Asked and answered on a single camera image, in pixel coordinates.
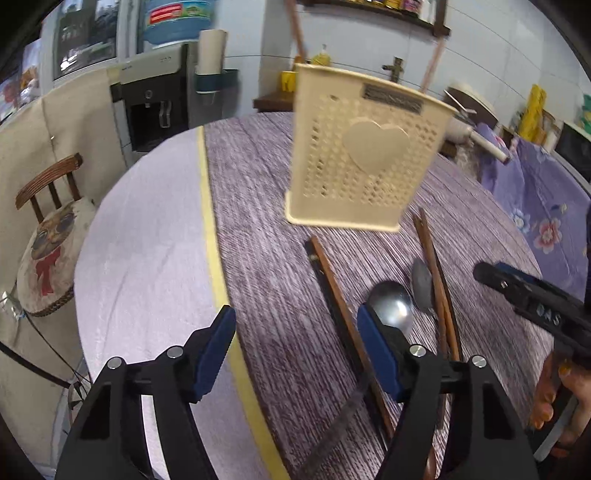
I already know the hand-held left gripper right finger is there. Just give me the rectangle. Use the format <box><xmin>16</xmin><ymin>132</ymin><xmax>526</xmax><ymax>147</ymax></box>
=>
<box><xmin>356</xmin><ymin>304</ymin><xmax>541</xmax><ymax>480</ymax></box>

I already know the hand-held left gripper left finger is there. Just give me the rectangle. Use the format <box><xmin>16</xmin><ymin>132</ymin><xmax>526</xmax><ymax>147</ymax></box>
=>
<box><xmin>55</xmin><ymin>305</ymin><xmax>237</xmax><ymax>480</ymax></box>

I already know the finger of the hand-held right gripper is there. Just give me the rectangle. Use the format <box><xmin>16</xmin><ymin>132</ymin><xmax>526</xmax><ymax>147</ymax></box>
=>
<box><xmin>473</xmin><ymin>261</ymin><xmax>591</xmax><ymax>334</ymax></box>
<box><xmin>496</xmin><ymin>262</ymin><xmax>591</xmax><ymax>315</ymax></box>

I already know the cream perforated utensil holder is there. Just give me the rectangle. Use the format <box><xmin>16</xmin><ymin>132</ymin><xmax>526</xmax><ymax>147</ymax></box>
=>
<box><xmin>284</xmin><ymin>63</ymin><xmax>459</xmax><ymax>232</ymax></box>

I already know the person's right hand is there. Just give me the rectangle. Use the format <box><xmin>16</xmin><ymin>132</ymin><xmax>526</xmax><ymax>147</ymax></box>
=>
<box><xmin>530</xmin><ymin>352</ymin><xmax>591</xmax><ymax>459</ymax></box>

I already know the large metal spoon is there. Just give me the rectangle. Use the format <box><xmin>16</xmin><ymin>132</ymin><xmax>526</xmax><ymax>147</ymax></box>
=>
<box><xmin>367</xmin><ymin>280</ymin><xmax>415</xmax><ymax>344</ymax></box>

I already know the small grey spoon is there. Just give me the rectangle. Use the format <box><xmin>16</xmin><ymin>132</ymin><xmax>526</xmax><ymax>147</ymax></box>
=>
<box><xmin>411</xmin><ymin>258</ymin><xmax>437</xmax><ymax>319</ymax></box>

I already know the purple floral cloth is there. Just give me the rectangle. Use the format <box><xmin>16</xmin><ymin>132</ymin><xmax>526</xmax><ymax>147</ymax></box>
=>
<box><xmin>475</xmin><ymin>122</ymin><xmax>591</xmax><ymax>301</ymax></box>

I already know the microwave oven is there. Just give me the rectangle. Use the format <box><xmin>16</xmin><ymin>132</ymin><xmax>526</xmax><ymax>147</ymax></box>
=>
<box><xmin>554</xmin><ymin>122</ymin><xmax>591</xmax><ymax>177</ymax></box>

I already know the yellow packet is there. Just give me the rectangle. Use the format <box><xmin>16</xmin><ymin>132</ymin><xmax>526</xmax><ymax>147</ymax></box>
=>
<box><xmin>522</xmin><ymin>84</ymin><xmax>548</xmax><ymax>144</ymax></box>

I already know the white cooking pot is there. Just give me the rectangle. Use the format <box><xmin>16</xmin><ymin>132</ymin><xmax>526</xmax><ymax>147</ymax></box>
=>
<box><xmin>444</xmin><ymin>83</ymin><xmax>498</xmax><ymax>145</ymax></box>

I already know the owl print seat cushion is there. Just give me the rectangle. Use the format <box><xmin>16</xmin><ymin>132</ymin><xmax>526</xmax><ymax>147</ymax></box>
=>
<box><xmin>17</xmin><ymin>198</ymin><xmax>99</xmax><ymax>318</ymax></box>

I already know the wooden chair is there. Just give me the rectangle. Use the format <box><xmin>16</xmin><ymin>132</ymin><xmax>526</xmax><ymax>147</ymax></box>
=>
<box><xmin>15</xmin><ymin>154</ymin><xmax>85</xmax><ymax>223</ymax></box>

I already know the wooden side table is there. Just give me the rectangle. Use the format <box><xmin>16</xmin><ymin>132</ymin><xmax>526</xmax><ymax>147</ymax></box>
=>
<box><xmin>253</xmin><ymin>90</ymin><xmax>296</xmax><ymax>113</ymax></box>

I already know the brass faucet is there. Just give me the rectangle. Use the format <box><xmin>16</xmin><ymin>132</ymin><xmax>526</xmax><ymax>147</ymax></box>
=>
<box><xmin>382</xmin><ymin>57</ymin><xmax>405</xmax><ymax>84</ymax></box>

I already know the beige cloth cover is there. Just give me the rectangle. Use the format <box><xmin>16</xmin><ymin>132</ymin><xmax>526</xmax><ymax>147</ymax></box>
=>
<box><xmin>0</xmin><ymin>69</ymin><xmax>134</xmax><ymax>467</ymax></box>

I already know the teal cup holder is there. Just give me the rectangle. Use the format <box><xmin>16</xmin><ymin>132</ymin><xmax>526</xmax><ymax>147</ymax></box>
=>
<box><xmin>194</xmin><ymin>68</ymin><xmax>240</xmax><ymax>96</ymax></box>

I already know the water dispenser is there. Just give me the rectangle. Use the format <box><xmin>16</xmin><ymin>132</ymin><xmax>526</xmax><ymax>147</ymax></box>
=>
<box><xmin>109</xmin><ymin>44</ymin><xmax>204</xmax><ymax>154</ymax></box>

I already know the blue water bottle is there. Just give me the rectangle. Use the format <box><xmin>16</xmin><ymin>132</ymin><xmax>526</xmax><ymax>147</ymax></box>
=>
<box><xmin>141</xmin><ymin>0</ymin><xmax>218</xmax><ymax>51</ymax></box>

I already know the window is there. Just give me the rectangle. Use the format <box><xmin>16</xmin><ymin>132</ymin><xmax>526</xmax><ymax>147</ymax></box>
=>
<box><xmin>39</xmin><ymin>0</ymin><xmax>122</xmax><ymax>85</ymax></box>

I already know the black cable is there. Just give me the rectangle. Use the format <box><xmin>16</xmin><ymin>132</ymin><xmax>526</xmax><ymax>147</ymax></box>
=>
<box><xmin>0</xmin><ymin>286</ymin><xmax>88</xmax><ymax>416</ymax></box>

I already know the wooden wall shelf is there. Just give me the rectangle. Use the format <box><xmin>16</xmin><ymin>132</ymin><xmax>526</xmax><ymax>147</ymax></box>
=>
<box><xmin>305</xmin><ymin>0</ymin><xmax>451</xmax><ymax>36</ymax></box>

